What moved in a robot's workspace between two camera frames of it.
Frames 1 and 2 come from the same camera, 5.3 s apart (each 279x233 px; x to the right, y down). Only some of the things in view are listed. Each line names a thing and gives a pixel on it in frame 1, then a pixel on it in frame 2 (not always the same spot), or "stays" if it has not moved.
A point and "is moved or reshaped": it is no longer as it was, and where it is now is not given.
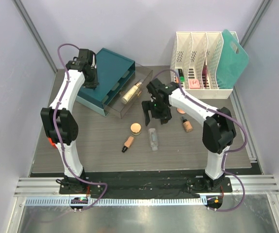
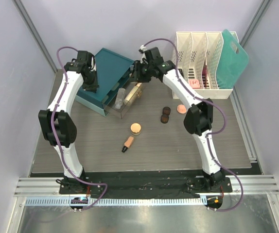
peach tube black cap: x=128 y=144 stays
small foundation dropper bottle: x=187 y=124 is moved or reshaped
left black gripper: x=92 y=85 stays
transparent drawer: x=122 y=99 stays
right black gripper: x=165 y=116 to x=138 y=76
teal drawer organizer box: x=112 y=69 stays
